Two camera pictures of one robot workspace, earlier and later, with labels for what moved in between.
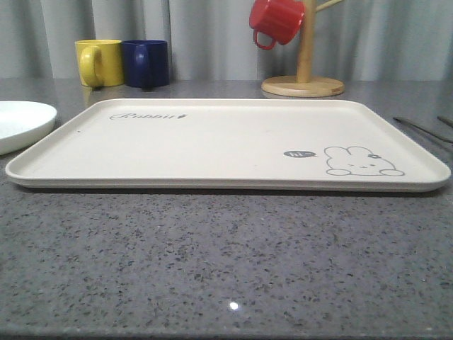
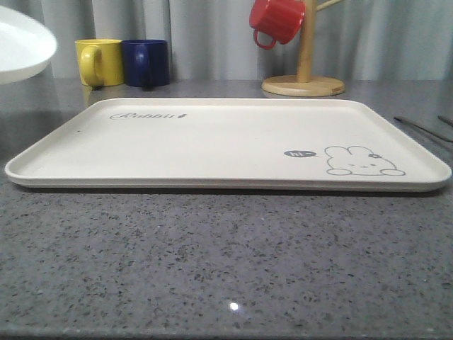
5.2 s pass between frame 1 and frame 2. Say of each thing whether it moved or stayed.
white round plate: moved
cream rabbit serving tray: stayed
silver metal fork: stayed
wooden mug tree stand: stayed
